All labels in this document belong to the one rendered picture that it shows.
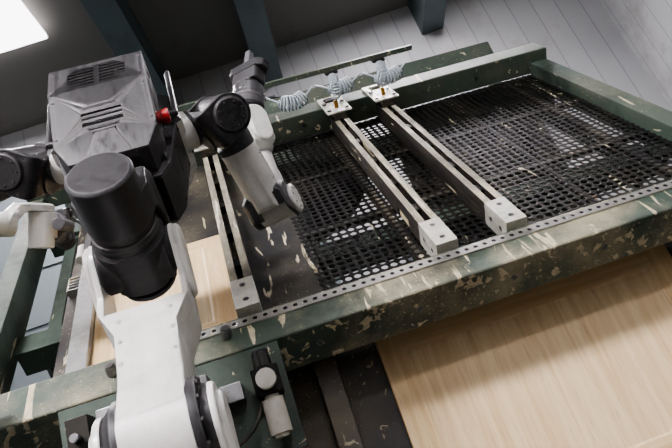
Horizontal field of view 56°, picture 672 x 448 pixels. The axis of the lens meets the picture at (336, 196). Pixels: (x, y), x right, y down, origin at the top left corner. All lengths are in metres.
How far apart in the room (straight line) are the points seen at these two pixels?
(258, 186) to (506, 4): 4.80
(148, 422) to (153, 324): 0.19
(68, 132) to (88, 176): 0.24
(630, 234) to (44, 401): 1.47
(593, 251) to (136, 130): 1.14
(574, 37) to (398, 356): 4.59
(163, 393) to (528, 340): 1.11
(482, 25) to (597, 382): 4.44
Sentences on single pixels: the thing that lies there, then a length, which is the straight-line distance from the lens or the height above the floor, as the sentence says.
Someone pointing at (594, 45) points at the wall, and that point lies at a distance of 5.99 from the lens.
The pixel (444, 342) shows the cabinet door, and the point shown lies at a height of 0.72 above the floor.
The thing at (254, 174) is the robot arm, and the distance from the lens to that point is 1.51.
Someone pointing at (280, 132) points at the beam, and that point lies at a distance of 2.58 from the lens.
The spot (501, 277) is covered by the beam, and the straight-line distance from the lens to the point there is 1.63.
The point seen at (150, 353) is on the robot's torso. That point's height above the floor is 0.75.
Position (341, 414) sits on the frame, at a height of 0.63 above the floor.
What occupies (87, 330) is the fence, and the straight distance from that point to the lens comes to 1.79.
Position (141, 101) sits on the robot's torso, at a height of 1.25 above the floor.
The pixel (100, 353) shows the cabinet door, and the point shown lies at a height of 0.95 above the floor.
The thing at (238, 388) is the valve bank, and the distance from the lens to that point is 1.44.
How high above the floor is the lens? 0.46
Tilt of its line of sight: 24 degrees up
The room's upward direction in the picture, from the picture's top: 21 degrees counter-clockwise
